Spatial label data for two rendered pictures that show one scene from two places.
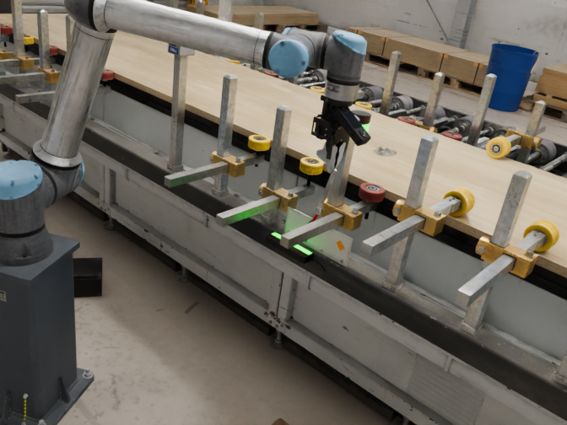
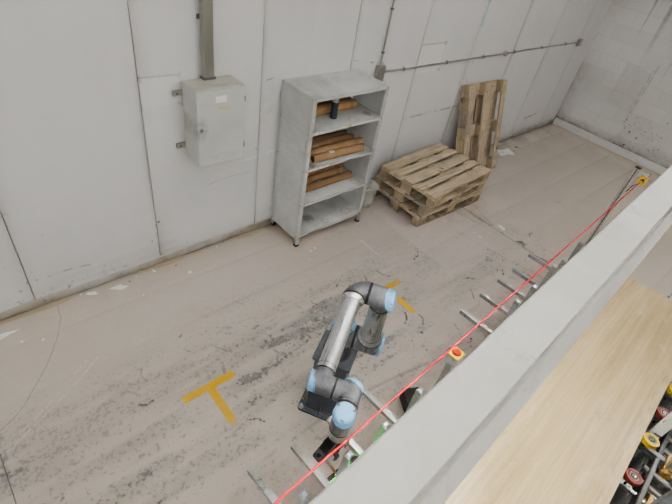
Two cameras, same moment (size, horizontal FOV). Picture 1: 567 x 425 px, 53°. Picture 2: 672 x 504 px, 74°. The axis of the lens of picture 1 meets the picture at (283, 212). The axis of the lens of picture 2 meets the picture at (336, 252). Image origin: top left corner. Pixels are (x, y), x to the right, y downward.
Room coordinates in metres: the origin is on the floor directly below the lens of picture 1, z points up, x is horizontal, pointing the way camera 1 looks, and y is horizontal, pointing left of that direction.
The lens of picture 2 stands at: (1.38, -1.06, 2.97)
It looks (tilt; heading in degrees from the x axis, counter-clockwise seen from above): 40 degrees down; 91
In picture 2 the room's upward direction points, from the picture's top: 12 degrees clockwise
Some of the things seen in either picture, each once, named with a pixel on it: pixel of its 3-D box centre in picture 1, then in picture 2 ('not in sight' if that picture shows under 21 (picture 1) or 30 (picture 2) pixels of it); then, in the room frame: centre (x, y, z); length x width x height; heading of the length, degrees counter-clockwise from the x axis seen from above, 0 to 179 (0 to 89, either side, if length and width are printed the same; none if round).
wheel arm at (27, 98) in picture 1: (65, 94); (487, 330); (2.45, 1.03, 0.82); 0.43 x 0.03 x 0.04; 142
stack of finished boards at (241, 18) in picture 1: (256, 14); not in sight; (10.20, 0.94, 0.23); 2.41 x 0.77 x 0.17; 140
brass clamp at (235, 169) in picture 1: (227, 163); not in sight; (1.89, 0.22, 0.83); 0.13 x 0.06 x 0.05; 52
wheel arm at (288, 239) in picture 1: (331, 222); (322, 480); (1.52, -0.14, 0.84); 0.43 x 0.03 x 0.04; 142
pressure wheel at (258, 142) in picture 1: (257, 152); not in sight; (1.99, 0.13, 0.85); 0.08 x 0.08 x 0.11
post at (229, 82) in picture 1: (224, 142); (408, 415); (1.90, 0.24, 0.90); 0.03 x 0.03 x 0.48; 52
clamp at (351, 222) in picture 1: (339, 213); not in sight; (1.58, -0.17, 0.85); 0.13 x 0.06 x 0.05; 52
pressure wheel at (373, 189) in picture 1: (369, 202); not in sight; (1.68, -0.27, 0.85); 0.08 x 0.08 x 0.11
